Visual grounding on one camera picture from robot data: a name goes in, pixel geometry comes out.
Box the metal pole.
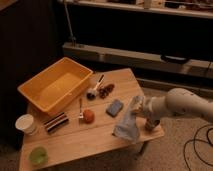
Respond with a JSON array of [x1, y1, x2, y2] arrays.
[[63, 0, 76, 46]]

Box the orange fruit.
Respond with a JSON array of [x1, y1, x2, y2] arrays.
[[83, 109, 95, 123]]

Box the brown grapes bunch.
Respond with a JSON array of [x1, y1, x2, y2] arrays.
[[99, 84, 115, 99]]

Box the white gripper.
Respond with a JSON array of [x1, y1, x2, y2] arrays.
[[132, 96, 159, 121]]

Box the grey metal rail base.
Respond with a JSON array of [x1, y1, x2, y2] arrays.
[[63, 42, 213, 79]]

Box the yellow plastic bin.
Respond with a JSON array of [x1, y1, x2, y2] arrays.
[[18, 57, 93, 115]]

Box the wooden table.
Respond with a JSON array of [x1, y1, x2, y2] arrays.
[[18, 68, 166, 171]]

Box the blue sponge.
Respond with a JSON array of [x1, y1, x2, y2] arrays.
[[106, 99, 124, 117]]

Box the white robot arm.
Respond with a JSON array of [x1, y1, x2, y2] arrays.
[[134, 88, 213, 123]]

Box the light blue towel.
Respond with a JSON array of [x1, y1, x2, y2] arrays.
[[113, 95, 143, 143]]

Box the white handled brush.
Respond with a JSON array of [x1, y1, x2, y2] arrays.
[[86, 76, 104, 100]]

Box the black cables on floor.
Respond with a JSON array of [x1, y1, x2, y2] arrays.
[[182, 61, 213, 168]]

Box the metal cup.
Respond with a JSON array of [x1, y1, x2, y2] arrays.
[[145, 119, 160, 132]]

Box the shelf with clutter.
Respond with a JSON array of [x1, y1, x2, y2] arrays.
[[58, 0, 213, 19]]

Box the green plastic cup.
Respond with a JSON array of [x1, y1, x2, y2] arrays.
[[29, 146, 48, 166]]

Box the white paper cup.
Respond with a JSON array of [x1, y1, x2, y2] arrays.
[[15, 114, 36, 135]]

